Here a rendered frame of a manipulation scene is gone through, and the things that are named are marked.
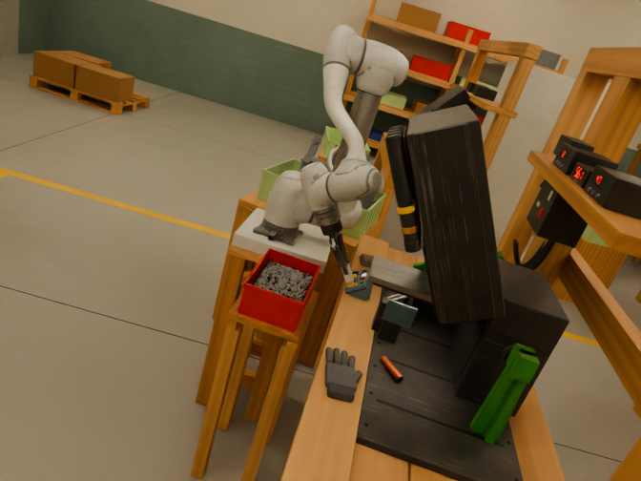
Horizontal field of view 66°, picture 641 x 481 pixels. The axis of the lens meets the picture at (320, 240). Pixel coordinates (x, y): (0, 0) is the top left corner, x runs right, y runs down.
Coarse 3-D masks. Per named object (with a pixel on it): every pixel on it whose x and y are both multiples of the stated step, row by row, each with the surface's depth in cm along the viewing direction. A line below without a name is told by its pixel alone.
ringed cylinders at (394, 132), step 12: (396, 132) 123; (396, 144) 118; (396, 156) 119; (396, 168) 120; (396, 180) 122; (408, 180) 123; (396, 192) 123; (408, 192) 123; (408, 204) 123; (408, 216) 124; (408, 228) 125; (420, 228) 136; (408, 240) 126; (420, 240) 127; (408, 252) 128
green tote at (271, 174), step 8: (288, 160) 294; (296, 160) 301; (272, 168) 275; (280, 168) 287; (288, 168) 298; (296, 168) 303; (264, 176) 267; (272, 176) 265; (264, 184) 268; (272, 184) 267; (264, 192) 270; (264, 200) 271; (376, 208) 272; (368, 216) 260; (376, 216) 285; (360, 224) 256; (368, 224) 272; (344, 232) 260; (352, 232) 258; (360, 232) 257
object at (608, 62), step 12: (600, 48) 183; (612, 48) 171; (624, 48) 161; (636, 48) 152; (588, 60) 191; (600, 60) 178; (612, 60) 167; (624, 60) 158; (636, 60) 149; (588, 72) 189; (600, 72) 174; (612, 72) 164; (624, 72) 155; (636, 72) 146
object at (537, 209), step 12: (540, 192) 161; (552, 192) 150; (540, 204) 157; (552, 204) 147; (564, 204) 146; (528, 216) 164; (540, 216) 153; (552, 216) 148; (564, 216) 148; (576, 216) 147; (540, 228) 150; (552, 228) 149; (564, 228) 149; (576, 228) 148; (552, 240) 151; (564, 240) 150; (576, 240) 149
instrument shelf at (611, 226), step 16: (528, 160) 181; (544, 160) 165; (544, 176) 158; (560, 176) 145; (560, 192) 140; (576, 192) 129; (576, 208) 125; (592, 208) 116; (592, 224) 113; (608, 224) 106; (624, 224) 108; (640, 224) 113; (608, 240) 104; (624, 240) 101; (640, 240) 100; (640, 256) 101
